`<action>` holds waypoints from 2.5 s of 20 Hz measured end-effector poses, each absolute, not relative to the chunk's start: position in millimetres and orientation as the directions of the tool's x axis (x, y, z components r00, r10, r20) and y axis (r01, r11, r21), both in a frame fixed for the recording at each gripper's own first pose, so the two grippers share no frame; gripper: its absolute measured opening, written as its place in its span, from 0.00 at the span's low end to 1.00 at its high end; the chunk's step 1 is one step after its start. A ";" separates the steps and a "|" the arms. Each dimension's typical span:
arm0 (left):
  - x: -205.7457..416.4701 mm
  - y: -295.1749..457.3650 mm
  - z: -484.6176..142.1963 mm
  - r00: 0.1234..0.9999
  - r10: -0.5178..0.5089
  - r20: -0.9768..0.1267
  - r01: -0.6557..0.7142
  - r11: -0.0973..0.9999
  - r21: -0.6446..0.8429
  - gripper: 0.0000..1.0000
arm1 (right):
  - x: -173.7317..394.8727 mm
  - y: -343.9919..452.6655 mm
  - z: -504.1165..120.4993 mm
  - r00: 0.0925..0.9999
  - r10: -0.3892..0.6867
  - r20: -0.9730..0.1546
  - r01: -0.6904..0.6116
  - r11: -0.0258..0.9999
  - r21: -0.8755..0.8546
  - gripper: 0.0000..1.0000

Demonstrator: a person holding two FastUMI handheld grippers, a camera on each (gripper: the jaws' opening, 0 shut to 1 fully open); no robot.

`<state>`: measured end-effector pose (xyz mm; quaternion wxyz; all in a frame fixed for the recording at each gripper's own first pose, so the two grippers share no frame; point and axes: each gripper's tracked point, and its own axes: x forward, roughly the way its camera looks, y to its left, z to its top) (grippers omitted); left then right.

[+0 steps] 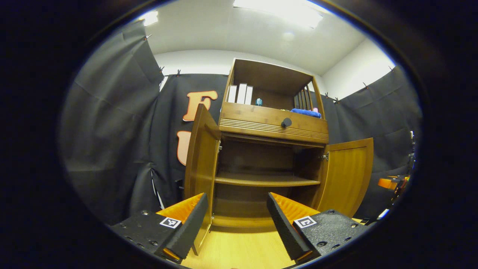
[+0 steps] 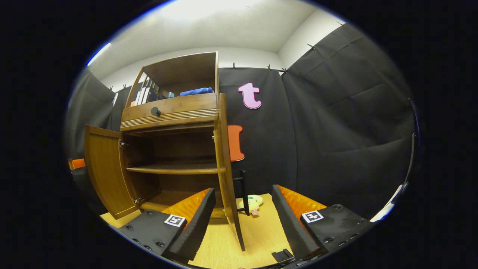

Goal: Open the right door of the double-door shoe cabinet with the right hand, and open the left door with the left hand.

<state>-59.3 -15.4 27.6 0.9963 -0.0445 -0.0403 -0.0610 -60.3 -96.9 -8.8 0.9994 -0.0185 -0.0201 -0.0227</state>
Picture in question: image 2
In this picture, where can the wooden shoe cabinet door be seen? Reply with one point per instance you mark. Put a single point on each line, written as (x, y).
(108, 168)
(224, 168)

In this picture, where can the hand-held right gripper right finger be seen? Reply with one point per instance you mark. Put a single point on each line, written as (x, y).
(291, 228)

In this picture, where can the black backdrop cloth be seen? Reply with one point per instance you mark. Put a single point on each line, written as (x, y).
(336, 112)

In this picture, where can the yellow plush toy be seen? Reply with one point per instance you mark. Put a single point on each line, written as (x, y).
(254, 201)

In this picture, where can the wooden inner cabinet shelf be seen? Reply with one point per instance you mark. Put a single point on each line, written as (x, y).
(175, 169)

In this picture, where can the wooden double-door shoe cabinet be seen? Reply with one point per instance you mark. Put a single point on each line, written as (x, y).
(179, 71)

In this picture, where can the wooden cabinet drawer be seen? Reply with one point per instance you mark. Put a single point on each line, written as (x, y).
(186, 104)

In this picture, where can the blue folded towel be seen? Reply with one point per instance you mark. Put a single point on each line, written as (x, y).
(196, 92)

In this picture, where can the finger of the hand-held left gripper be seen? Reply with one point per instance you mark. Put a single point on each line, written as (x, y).
(77, 163)

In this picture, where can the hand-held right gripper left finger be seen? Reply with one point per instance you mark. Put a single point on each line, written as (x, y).
(198, 228)

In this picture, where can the black round drawer knob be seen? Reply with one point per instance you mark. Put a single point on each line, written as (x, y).
(155, 111)

